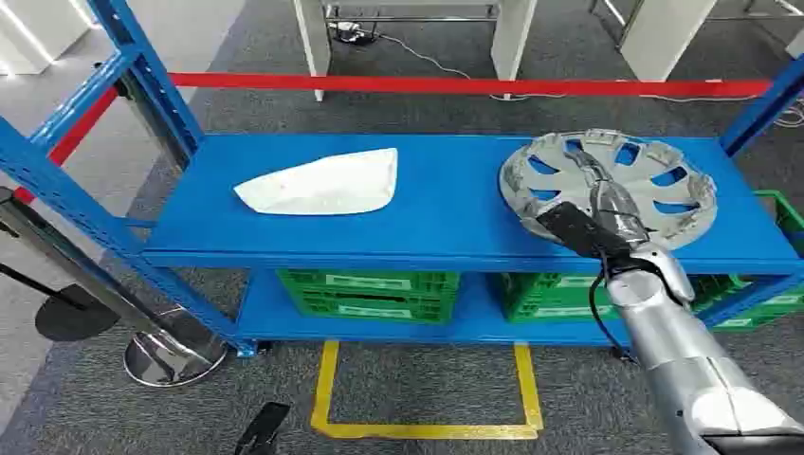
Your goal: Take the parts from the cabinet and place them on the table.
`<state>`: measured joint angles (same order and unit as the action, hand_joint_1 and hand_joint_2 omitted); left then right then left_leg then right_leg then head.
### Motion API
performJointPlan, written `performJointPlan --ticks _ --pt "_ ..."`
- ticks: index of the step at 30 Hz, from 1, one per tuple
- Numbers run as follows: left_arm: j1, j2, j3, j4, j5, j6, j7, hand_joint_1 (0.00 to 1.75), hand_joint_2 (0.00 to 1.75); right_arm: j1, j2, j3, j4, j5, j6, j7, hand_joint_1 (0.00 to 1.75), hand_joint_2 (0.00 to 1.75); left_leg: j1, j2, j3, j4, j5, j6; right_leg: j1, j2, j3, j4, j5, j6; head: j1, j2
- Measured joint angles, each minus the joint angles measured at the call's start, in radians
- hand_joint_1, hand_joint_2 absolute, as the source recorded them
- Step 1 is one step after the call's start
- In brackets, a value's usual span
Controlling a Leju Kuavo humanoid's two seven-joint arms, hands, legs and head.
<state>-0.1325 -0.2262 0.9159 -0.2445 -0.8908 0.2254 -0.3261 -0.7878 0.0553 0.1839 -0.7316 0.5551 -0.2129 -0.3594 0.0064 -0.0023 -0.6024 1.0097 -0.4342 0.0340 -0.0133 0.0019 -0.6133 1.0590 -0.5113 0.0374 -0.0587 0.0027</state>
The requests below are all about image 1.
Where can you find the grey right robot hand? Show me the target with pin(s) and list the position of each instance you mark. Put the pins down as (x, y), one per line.
(619, 210)

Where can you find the silver wheel hubcap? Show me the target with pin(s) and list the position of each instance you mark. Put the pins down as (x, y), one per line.
(634, 186)

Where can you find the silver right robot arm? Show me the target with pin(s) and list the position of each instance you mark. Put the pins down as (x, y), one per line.
(678, 351)

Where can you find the green plastic crate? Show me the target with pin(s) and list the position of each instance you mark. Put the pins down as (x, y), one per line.
(370, 295)
(553, 298)
(769, 308)

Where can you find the blue metal shelf rack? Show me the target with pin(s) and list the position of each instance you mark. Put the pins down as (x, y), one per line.
(440, 207)

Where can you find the white panel leg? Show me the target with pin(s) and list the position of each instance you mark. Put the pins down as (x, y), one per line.
(666, 38)

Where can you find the long red barrier belt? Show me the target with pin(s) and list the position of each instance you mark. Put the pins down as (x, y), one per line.
(440, 84)

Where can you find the yellow floor tape outline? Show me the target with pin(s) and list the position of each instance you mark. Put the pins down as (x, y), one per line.
(427, 431)

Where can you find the white plastic cover part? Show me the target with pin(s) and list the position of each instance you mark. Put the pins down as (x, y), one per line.
(326, 185)

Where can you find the black robot foot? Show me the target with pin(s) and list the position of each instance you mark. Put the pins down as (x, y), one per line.
(264, 427)

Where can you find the chrome stanchion with round base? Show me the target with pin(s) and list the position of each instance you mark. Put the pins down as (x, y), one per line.
(169, 355)

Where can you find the short red barrier belt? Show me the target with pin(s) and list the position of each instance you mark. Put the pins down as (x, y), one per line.
(75, 135)

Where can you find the black stanchion with flat base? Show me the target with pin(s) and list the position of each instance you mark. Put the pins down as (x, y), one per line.
(75, 317)

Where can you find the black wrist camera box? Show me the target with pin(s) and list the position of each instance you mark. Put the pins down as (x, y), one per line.
(581, 231)

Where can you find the white table frame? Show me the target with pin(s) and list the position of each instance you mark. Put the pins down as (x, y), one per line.
(512, 38)

